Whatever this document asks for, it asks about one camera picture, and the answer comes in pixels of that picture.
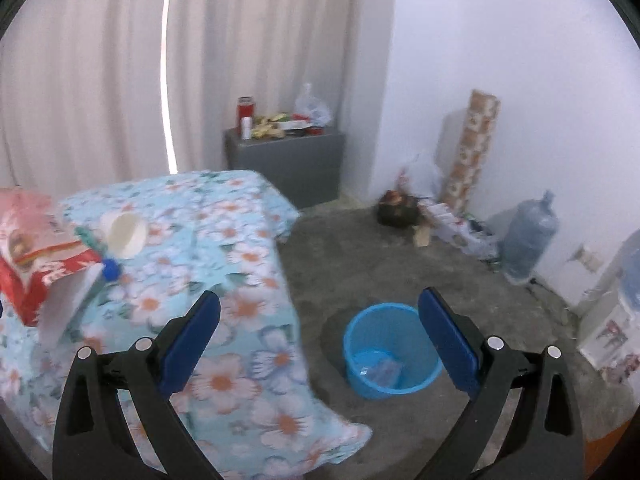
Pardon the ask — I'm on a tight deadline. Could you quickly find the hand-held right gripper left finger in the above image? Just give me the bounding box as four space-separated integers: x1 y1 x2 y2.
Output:
52 290 236 480

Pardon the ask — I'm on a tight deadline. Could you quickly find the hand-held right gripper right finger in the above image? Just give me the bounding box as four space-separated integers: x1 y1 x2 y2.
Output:
417 287 586 480

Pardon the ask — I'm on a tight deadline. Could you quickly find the blue plastic bucket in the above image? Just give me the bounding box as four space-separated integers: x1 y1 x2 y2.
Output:
342 302 443 401

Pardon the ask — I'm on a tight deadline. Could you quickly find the clear plastic wrapper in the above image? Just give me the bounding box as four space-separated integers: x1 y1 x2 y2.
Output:
361 357 403 386

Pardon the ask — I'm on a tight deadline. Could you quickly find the floral light blue tablecloth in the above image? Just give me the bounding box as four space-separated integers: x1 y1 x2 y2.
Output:
0 169 373 480

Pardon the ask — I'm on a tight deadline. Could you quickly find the white paper cup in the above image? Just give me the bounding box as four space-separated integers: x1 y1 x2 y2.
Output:
98 211 148 261

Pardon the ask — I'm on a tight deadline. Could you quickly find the large blue water jug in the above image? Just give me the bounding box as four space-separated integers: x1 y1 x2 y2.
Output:
501 190 560 283

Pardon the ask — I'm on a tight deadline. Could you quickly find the black bag with items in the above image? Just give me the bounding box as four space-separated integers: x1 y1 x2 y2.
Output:
376 189 423 228

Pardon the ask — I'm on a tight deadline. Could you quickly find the crumpled green wrapper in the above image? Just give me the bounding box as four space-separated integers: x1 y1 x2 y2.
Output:
75 227 108 258

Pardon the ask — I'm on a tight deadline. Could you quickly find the white plastic bag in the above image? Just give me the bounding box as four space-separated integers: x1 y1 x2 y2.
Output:
397 150 446 201

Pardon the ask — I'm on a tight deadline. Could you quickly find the red snack bag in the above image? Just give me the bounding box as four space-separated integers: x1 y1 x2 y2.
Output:
0 187 103 326

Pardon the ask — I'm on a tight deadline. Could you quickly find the patterned wrapping paper roll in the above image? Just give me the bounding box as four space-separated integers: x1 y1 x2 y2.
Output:
440 89 502 211

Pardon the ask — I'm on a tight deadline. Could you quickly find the grey cabinet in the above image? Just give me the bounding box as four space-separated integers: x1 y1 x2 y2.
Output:
224 127 346 210

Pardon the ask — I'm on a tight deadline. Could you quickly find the pile of snack packets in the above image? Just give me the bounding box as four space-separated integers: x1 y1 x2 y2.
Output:
252 114 316 140

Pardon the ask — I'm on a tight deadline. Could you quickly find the clear plastic bag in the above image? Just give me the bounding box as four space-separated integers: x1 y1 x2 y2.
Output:
294 82 333 128

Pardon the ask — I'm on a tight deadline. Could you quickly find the cream curtain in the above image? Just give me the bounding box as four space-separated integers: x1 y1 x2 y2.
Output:
0 0 368 196

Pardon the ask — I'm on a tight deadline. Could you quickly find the wall socket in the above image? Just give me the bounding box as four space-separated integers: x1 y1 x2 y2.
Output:
570 245 606 271

